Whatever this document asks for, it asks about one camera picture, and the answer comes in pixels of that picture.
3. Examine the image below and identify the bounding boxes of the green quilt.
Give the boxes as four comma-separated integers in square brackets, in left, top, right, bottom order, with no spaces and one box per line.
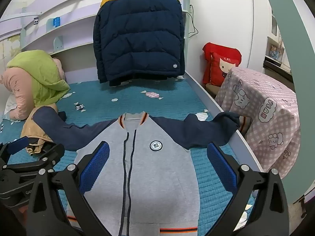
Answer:
[7,50,71,107]

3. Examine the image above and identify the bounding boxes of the white bed frame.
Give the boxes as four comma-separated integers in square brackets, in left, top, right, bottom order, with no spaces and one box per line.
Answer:
[184,71,265,172]

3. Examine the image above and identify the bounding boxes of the pink checked cartoon cloth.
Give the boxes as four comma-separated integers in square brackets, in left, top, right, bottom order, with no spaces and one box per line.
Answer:
[215,67,301,180]

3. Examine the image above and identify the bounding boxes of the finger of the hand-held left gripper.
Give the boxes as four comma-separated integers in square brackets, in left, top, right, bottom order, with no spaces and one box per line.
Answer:
[0,136,30,164]
[2,144,66,175]

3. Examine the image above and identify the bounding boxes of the white pillow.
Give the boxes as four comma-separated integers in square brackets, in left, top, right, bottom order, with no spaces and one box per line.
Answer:
[4,95,18,115]

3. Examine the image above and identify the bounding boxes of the teal candy print bed sheet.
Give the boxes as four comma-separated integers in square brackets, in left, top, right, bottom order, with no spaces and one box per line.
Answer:
[0,79,259,236]

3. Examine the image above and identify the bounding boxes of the white and lavender wall shelf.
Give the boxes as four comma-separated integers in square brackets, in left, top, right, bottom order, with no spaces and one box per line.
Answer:
[0,0,119,54]

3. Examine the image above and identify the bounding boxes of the pink quilt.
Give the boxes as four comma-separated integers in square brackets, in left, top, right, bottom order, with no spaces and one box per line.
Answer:
[0,58,67,120]

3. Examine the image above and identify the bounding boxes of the teal door frame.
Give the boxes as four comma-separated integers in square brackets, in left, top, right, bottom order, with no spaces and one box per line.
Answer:
[261,0,315,204]

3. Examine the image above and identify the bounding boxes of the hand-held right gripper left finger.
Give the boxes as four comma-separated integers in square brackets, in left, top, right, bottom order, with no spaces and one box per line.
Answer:
[27,141,116,236]

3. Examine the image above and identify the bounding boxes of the navy and yellow puffer jacket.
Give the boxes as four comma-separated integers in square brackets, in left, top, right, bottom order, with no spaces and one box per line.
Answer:
[93,0,185,86]

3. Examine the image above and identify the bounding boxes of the red cartoon cushion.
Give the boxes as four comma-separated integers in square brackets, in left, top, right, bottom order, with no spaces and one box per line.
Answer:
[202,42,242,86]

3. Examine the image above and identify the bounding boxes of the black hanging garment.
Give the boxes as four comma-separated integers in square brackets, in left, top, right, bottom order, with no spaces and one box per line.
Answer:
[109,75,185,87]

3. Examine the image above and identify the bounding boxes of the tan jacket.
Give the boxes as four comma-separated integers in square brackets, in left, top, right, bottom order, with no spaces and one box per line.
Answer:
[20,103,59,156]

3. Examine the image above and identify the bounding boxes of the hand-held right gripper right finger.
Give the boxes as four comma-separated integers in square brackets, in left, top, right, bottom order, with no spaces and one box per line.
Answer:
[207,142,289,236]

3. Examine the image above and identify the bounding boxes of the grey and navy zip jacket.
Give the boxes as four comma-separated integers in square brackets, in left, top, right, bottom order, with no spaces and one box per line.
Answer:
[33,108,246,236]

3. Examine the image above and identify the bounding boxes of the black cable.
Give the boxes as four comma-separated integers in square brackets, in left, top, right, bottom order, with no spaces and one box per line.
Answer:
[182,4,198,38]

